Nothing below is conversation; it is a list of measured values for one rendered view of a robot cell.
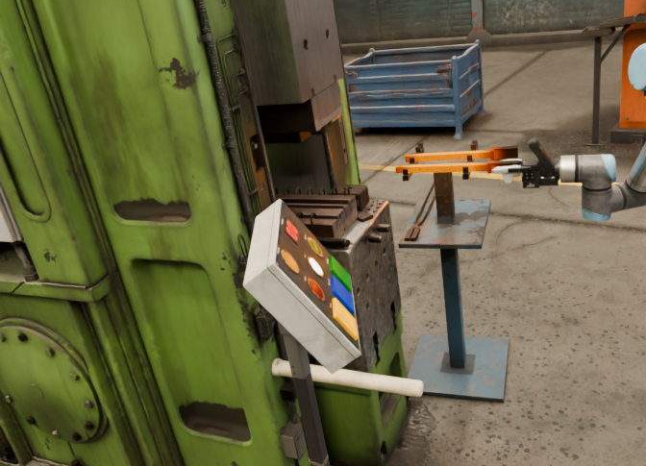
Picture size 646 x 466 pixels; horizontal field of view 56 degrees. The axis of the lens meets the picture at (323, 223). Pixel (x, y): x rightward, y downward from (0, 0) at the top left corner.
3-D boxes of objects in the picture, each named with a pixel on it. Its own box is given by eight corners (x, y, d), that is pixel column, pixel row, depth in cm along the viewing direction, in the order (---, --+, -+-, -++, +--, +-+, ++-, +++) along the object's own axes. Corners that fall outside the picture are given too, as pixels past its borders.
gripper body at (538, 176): (520, 188, 204) (559, 187, 200) (520, 164, 201) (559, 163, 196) (522, 180, 211) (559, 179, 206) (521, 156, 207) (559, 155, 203)
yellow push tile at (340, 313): (355, 319, 135) (334, 296, 132) (358, 338, 128) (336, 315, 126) (349, 323, 135) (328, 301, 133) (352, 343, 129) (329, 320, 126)
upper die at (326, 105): (342, 111, 186) (337, 81, 183) (316, 132, 170) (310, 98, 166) (227, 116, 204) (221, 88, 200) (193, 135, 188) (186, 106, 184)
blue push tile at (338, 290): (352, 296, 144) (333, 274, 141) (355, 313, 137) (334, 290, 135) (346, 300, 144) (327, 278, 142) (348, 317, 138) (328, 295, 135)
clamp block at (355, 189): (370, 201, 211) (367, 183, 208) (361, 211, 204) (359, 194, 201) (338, 201, 216) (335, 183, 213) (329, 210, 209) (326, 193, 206)
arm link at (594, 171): (616, 188, 193) (618, 159, 189) (574, 189, 198) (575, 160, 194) (614, 178, 201) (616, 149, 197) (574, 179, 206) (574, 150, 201)
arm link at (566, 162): (575, 160, 194) (574, 150, 202) (558, 161, 196) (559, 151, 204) (574, 186, 197) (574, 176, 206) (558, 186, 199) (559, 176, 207)
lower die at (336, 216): (358, 216, 201) (355, 192, 197) (335, 244, 185) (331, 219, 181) (249, 212, 219) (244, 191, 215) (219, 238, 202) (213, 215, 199)
